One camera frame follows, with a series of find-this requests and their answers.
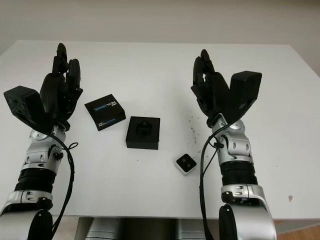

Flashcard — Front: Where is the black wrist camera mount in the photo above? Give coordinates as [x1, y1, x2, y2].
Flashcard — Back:
[223, 71, 263, 125]
[3, 85, 51, 131]

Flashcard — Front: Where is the grey robot torso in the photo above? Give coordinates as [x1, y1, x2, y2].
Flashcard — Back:
[84, 216, 221, 240]

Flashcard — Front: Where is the black RealSense box lid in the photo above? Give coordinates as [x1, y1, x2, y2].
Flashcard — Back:
[84, 93, 126, 131]

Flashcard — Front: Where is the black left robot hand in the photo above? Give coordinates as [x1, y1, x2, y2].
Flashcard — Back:
[39, 42, 84, 126]

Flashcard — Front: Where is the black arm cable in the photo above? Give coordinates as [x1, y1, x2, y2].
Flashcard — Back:
[198, 128, 227, 227]
[46, 129, 80, 240]

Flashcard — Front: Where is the black camera box base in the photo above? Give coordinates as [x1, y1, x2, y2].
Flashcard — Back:
[123, 115, 161, 151]

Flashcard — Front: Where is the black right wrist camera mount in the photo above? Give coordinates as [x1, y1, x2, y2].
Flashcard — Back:
[223, 71, 263, 125]

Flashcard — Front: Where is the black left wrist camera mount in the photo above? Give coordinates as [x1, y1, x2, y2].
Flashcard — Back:
[3, 85, 51, 131]

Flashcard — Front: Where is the small silver camera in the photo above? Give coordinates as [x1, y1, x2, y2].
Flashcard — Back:
[174, 154, 196, 177]

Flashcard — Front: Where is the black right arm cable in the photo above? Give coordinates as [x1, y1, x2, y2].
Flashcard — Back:
[198, 128, 227, 227]

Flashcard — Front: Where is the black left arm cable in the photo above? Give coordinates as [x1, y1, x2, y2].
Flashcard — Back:
[46, 129, 80, 240]

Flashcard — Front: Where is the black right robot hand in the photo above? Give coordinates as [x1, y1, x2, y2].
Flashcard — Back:
[190, 49, 232, 123]

